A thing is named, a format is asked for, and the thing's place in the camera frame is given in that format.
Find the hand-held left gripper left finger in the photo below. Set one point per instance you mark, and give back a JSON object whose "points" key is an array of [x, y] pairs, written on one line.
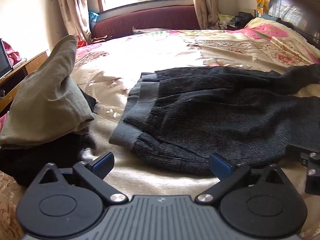
{"points": [[103, 162]]}

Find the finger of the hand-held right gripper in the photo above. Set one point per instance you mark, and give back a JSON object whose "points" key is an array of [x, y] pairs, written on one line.
{"points": [[311, 172]]}

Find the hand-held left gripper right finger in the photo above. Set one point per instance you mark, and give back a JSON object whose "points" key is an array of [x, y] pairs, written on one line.
{"points": [[220, 165]]}

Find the dark grey knit pants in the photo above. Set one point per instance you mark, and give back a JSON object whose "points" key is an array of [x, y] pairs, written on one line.
{"points": [[200, 120]]}

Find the black folded cloth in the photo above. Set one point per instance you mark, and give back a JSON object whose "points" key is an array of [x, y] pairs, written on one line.
{"points": [[37, 160]]}

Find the olive folded cloth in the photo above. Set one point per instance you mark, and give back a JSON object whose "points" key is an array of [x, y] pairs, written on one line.
{"points": [[45, 100]]}

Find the brown patterned bed cloth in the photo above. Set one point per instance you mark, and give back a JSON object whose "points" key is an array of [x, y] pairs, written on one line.
{"points": [[8, 205]]}

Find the cream floral satin blanket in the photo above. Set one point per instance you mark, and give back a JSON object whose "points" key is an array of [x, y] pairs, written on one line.
{"points": [[160, 55]]}

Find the wooden desk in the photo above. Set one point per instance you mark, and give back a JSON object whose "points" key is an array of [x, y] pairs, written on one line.
{"points": [[27, 67]]}

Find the red bag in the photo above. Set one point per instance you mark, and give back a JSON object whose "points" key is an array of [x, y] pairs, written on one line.
{"points": [[80, 41]]}

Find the brown handbag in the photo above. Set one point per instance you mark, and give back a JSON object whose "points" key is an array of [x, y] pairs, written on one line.
{"points": [[101, 39]]}

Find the pink cloth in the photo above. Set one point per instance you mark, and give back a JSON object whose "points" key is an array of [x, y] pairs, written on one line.
{"points": [[12, 53]]}

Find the pink floral quilt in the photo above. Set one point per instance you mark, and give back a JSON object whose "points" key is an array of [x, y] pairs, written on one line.
{"points": [[270, 32]]}

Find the black monitor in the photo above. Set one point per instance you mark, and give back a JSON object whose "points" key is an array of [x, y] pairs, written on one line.
{"points": [[4, 60]]}

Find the blue bag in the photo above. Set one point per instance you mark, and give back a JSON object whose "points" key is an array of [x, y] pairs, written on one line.
{"points": [[93, 20]]}

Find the pale printed cloth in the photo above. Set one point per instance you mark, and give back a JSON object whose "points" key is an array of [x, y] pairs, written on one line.
{"points": [[223, 20]]}

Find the dark clothes pile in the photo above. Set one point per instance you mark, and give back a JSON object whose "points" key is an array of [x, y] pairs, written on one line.
{"points": [[241, 20]]}

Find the maroon sofa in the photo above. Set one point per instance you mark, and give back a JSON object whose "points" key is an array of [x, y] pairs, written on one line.
{"points": [[150, 20]]}

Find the beige floral curtain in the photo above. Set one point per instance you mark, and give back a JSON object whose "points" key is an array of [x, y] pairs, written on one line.
{"points": [[72, 7], [203, 2]]}

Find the dark wooden headboard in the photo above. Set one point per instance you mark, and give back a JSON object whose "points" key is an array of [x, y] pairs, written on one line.
{"points": [[295, 12]]}

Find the yellow packet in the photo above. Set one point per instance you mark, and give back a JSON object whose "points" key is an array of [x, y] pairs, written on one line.
{"points": [[260, 7]]}

